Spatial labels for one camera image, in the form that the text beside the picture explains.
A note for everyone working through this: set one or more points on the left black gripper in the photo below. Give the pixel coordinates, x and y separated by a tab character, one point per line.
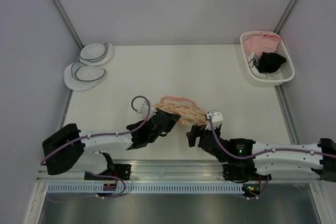
174	119

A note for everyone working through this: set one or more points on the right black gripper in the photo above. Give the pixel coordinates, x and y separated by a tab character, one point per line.
197	131

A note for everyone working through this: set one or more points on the floral mesh laundry bag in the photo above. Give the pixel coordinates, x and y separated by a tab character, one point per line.
190	113

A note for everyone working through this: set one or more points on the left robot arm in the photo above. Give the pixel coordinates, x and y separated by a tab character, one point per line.
71	148

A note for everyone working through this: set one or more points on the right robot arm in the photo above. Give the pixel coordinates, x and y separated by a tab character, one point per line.
245	160

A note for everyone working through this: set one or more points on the upper white mesh laundry bag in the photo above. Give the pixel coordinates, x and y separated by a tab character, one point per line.
97	54

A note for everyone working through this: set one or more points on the white mesh laundry bag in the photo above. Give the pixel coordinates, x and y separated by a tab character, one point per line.
81	77
97	54

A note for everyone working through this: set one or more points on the lower white mesh laundry bag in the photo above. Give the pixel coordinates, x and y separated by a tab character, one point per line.
81	77

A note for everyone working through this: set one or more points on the white garment in basket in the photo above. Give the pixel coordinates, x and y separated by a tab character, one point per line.
253	63

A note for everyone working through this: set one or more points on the white plastic basket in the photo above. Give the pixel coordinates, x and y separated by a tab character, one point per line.
285	73

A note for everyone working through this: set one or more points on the black garment in basket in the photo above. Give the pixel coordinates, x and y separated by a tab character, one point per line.
270	62

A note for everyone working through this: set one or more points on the pink garment in basket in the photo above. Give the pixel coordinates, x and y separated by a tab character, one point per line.
265	41

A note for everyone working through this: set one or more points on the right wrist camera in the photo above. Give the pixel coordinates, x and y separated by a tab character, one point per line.
214	119

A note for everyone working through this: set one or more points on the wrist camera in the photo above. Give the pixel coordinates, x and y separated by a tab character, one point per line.
145	109
214	119

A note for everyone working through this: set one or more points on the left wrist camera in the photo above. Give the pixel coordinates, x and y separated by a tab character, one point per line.
145	109

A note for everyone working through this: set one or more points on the aluminium front rail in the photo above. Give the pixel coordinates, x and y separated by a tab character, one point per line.
171	171

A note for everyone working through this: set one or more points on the white slotted cable duct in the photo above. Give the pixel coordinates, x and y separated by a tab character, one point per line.
147	188

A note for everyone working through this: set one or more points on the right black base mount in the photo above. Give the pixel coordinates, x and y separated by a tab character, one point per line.
253	184

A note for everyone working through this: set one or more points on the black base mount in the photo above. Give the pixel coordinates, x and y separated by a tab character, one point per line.
121	171
253	184

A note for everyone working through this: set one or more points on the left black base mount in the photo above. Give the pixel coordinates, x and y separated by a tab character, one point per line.
121	171

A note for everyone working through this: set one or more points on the right aluminium corner post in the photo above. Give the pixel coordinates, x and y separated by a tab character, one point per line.
288	10

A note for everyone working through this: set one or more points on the aluminium corner post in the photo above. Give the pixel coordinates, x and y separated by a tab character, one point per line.
65	18
288	10

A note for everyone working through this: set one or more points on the left aluminium corner post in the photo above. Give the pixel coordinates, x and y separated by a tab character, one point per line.
65	18

